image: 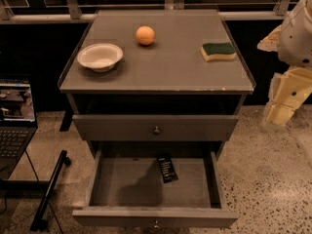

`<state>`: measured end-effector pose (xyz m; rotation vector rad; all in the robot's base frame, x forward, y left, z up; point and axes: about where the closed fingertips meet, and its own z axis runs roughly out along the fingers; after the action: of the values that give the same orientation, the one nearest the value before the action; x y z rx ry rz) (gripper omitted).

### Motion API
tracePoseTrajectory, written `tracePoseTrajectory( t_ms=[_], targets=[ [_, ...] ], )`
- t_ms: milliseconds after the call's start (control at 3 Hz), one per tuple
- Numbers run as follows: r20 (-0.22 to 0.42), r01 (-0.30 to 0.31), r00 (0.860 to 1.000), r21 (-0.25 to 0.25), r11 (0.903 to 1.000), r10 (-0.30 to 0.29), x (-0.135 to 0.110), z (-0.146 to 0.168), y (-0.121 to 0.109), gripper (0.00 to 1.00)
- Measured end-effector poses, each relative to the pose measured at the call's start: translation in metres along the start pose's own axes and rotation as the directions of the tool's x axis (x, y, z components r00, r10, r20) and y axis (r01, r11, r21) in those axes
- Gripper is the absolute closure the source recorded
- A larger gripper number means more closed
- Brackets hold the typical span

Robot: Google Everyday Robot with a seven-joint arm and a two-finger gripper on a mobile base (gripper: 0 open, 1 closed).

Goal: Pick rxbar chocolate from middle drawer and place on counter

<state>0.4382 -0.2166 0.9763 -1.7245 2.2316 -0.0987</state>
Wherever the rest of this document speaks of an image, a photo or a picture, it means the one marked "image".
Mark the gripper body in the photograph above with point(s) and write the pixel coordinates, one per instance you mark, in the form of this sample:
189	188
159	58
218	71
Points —
296	41

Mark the black rxbar chocolate wrapper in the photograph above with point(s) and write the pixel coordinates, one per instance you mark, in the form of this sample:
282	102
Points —
167	168

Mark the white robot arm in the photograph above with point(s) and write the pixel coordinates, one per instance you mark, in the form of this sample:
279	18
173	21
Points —
292	41

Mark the grey drawer cabinet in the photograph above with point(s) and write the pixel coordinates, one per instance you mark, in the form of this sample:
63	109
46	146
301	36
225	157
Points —
168	77

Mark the open grey middle drawer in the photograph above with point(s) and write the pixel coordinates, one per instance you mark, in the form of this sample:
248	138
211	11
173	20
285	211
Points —
130	192

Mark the closed grey top drawer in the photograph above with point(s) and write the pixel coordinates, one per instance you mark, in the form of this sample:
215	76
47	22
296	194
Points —
155	127

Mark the yellow green sponge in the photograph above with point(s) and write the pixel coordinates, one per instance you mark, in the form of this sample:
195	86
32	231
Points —
218	51

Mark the orange ball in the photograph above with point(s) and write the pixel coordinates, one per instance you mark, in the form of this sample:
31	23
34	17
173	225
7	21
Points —
145	35

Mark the white paper bowl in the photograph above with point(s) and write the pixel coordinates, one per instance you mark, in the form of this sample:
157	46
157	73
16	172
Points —
100	57

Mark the metal window railing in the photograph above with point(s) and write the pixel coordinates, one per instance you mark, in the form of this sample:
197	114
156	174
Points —
156	7

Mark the open black laptop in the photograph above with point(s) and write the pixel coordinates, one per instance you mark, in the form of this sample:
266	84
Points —
17	121

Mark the black stand leg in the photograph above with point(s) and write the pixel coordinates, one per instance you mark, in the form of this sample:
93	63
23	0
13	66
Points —
47	188

